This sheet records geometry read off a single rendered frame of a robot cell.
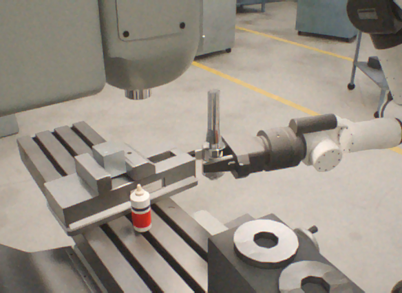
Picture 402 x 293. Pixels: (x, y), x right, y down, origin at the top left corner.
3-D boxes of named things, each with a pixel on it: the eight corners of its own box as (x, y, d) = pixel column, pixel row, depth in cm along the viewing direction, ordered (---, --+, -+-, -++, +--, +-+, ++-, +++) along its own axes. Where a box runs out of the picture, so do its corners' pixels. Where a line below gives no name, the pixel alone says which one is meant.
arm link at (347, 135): (286, 140, 95) (336, 133, 99) (305, 166, 88) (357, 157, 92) (292, 117, 91) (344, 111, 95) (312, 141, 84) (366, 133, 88)
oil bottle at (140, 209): (146, 219, 94) (142, 177, 89) (155, 228, 91) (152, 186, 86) (130, 225, 92) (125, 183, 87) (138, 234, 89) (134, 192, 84)
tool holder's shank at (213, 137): (203, 142, 83) (202, 89, 78) (218, 139, 84) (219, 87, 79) (208, 149, 81) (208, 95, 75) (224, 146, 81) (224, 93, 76)
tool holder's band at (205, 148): (198, 145, 84) (198, 140, 84) (220, 142, 85) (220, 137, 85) (206, 156, 80) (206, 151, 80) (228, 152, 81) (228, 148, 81)
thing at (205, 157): (198, 168, 87) (198, 145, 84) (219, 164, 88) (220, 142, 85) (206, 180, 83) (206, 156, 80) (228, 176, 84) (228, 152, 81)
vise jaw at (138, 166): (130, 153, 106) (129, 139, 104) (156, 173, 98) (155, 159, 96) (109, 159, 103) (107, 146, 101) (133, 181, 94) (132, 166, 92)
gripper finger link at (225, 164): (202, 159, 80) (232, 155, 82) (202, 173, 82) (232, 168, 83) (204, 164, 79) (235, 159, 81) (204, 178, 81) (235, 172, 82)
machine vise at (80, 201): (168, 160, 117) (166, 125, 112) (199, 184, 106) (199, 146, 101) (45, 204, 98) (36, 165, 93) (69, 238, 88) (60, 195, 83)
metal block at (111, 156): (114, 161, 100) (112, 139, 98) (127, 172, 96) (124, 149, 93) (95, 168, 98) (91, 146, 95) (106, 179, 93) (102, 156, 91)
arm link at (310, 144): (268, 150, 94) (313, 144, 97) (290, 183, 86) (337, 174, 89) (277, 109, 87) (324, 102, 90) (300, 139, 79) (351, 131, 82)
